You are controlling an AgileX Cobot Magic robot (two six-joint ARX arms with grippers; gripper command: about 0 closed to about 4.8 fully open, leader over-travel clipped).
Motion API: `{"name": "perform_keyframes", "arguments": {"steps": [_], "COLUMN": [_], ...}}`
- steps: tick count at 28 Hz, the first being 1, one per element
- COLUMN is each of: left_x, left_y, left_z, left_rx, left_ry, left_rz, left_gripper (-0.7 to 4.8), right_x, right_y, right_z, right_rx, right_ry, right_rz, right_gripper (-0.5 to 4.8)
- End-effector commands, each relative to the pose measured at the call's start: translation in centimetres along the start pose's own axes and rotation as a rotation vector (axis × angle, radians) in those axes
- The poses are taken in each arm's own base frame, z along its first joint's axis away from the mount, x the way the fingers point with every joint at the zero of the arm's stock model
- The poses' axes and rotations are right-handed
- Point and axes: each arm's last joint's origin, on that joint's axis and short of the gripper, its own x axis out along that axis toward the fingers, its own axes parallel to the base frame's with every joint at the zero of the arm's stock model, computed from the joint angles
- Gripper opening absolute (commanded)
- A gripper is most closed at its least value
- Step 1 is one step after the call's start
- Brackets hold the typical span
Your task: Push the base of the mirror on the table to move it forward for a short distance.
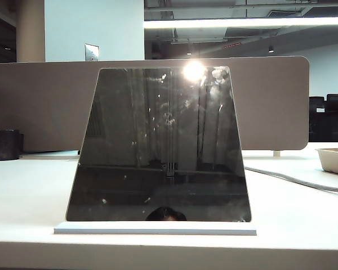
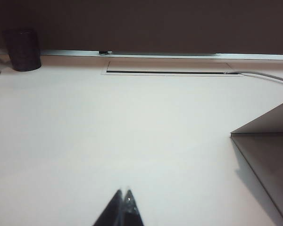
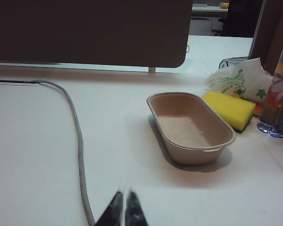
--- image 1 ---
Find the tabletop mirror with white base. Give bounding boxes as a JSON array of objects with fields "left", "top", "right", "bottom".
[{"left": 54, "top": 66, "right": 257, "bottom": 236}]

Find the brown desk divider panel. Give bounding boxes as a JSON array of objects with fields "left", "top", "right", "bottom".
[{"left": 0, "top": 55, "right": 310, "bottom": 153}]

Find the long ceiling light strip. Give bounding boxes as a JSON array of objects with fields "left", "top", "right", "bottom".
[{"left": 143, "top": 16, "right": 338, "bottom": 29}]

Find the black cylindrical cup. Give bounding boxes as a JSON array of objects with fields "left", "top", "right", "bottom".
[{"left": 0, "top": 129, "right": 25, "bottom": 161}]

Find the white shallow tray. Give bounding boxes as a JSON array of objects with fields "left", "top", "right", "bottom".
[{"left": 315, "top": 146, "right": 338, "bottom": 177}]

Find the silver wall switch plate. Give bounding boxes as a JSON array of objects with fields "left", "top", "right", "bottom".
[{"left": 84, "top": 43, "right": 100, "bottom": 61}]

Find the grey cable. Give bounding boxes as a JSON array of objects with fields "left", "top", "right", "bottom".
[{"left": 243, "top": 165, "right": 338, "bottom": 194}]

